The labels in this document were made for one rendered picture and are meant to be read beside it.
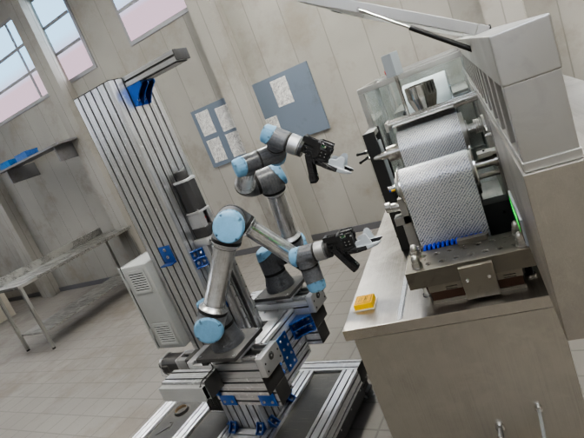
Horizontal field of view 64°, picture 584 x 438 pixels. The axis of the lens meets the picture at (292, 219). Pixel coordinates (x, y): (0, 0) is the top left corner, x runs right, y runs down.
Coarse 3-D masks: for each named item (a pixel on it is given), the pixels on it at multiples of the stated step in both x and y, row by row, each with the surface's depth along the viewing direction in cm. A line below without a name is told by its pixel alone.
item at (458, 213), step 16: (448, 192) 159; (464, 192) 158; (416, 208) 164; (432, 208) 163; (448, 208) 161; (464, 208) 159; (480, 208) 158; (416, 224) 166; (432, 224) 165; (448, 224) 163; (464, 224) 161; (480, 224) 160; (432, 240) 167
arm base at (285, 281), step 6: (282, 270) 240; (264, 276) 243; (270, 276) 238; (276, 276) 238; (282, 276) 239; (288, 276) 241; (270, 282) 239; (276, 282) 238; (282, 282) 239; (288, 282) 239; (270, 288) 240; (276, 288) 238; (282, 288) 238; (288, 288) 239
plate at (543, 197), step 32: (576, 96) 111; (576, 128) 86; (512, 160) 86; (576, 160) 70; (512, 192) 122; (544, 192) 72; (576, 192) 71; (544, 224) 74; (576, 224) 72; (544, 256) 76; (576, 256) 74; (576, 288) 76; (576, 320) 77
